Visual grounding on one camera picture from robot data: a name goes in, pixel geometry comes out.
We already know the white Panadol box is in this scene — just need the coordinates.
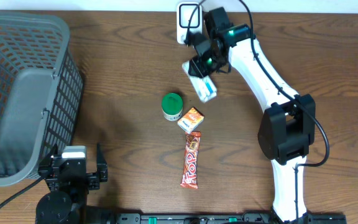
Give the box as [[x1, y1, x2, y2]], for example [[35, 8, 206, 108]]
[[182, 61, 217, 103]]

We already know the green lid white jar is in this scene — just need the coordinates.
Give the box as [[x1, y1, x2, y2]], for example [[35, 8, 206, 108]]
[[161, 93, 183, 121]]

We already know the orange tissue pack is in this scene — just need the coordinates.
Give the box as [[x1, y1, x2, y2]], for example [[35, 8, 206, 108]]
[[177, 107, 204, 133]]

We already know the red Top chocolate bar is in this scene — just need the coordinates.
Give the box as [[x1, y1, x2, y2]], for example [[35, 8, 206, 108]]
[[180, 131, 201, 189]]

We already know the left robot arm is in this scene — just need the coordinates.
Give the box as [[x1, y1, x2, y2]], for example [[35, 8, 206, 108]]
[[35, 144, 116, 223]]

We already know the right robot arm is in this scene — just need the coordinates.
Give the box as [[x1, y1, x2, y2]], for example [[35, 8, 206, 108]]
[[182, 7, 315, 223]]

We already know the white barcode scanner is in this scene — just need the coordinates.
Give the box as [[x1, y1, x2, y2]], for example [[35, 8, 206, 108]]
[[177, 1, 203, 44]]

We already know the grey plastic shopping basket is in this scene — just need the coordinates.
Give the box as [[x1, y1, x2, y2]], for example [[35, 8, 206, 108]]
[[0, 11, 85, 187]]

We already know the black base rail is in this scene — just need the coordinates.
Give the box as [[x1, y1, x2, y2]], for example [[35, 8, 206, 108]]
[[107, 212, 347, 224]]

